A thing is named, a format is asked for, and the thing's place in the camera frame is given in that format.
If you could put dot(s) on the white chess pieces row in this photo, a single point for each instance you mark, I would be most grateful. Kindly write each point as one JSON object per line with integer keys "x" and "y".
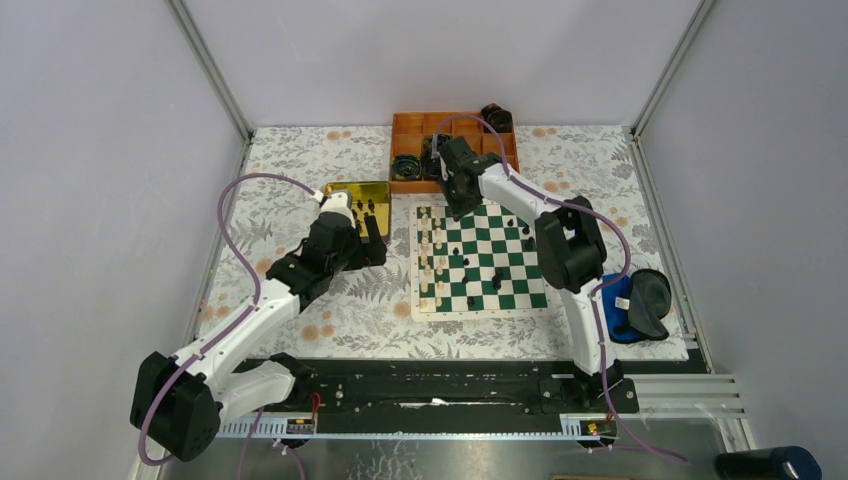
{"x": 430, "y": 243}

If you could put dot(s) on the gold metal tin box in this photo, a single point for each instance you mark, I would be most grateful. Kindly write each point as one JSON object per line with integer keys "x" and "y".
{"x": 366, "y": 199}

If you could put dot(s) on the orange wooden compartment tray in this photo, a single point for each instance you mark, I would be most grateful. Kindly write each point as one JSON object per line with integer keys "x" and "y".
{"x": 410, "y": 130}

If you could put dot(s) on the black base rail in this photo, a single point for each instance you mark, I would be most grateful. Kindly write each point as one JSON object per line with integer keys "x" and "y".
{"x": 449, "y": 396}

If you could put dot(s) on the black tape roll in tray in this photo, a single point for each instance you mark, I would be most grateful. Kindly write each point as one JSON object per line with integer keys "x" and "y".
{"x": 431, "y": 144}
{"x": 431, "y": 168}
{"x": 406, "y": 167}

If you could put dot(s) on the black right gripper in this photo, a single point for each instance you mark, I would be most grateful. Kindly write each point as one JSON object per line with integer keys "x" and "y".
{"x": 457, "y": 211}

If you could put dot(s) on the blue cloth pouch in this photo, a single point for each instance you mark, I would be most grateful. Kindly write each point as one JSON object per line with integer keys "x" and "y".
{"x": 625, "y": 312}

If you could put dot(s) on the floral table cloth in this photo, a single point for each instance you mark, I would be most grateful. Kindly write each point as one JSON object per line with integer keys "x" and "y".
{"x": 367, "y": 313}

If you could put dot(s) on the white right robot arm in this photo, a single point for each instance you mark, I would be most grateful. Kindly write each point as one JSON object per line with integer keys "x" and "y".
{"x": 569, "y": 245}

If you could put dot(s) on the green white chess board mat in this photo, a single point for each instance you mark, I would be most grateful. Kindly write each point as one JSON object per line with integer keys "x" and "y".
{"x": 489, "y": 237}

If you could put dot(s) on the black tape roll behind tray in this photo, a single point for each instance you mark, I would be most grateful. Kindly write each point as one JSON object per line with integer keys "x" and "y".
{"x": 500, "y": 119}

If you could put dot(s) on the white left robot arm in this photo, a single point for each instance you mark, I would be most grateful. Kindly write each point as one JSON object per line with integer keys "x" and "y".
{"x": 182, "y": 400}

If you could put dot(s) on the dark grey cloth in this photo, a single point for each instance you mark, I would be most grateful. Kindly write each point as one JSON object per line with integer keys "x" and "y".
{"x": 650, "y": 302}

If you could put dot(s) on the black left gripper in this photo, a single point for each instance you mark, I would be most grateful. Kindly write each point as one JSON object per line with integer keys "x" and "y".
{"x": 373, "y": 254}

